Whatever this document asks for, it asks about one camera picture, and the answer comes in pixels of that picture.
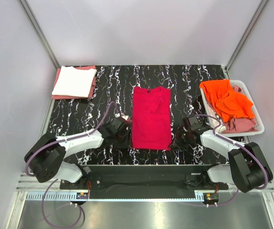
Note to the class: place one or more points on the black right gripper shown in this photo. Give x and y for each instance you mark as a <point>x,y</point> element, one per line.
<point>176,143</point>

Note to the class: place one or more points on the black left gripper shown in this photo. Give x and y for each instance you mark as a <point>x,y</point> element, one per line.
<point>126,143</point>

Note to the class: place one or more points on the crimson red t-shirt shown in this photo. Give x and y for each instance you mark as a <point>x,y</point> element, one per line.
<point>151,118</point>

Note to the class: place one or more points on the orange t-shirt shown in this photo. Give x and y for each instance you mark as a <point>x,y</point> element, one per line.
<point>215,91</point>

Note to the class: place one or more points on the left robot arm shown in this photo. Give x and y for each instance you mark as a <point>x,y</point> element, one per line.
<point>46,157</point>

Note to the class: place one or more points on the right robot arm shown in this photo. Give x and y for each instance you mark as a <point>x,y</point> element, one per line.
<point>247,168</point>

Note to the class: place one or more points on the white printed t-shirt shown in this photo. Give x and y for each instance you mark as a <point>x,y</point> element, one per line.
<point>217,121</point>

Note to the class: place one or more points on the dusty pink t-shirt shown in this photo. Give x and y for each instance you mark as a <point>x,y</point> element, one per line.
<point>238,116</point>

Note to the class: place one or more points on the folded white t-shirt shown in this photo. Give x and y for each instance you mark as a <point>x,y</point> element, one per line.
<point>73,81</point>

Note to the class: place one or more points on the white plastic laundry basket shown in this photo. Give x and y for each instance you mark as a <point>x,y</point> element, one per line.
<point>259,124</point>

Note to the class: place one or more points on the folded pink t-shirt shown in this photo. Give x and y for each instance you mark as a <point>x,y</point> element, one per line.
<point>92,83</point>

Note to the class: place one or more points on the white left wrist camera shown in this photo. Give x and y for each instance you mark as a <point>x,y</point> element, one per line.
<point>126,118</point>

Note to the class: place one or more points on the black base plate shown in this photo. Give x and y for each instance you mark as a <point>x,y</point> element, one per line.
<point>191,174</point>

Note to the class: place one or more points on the aluminium front rail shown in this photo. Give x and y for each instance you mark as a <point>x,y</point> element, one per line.
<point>95,190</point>

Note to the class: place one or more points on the aluminium corner post left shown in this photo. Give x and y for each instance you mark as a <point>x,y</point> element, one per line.
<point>39,32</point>

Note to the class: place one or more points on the aluminium corner post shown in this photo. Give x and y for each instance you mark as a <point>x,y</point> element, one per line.
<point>39,32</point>
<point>251,25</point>

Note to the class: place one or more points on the aluminium corner post right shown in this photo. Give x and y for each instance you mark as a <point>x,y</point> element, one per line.
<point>251,25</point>

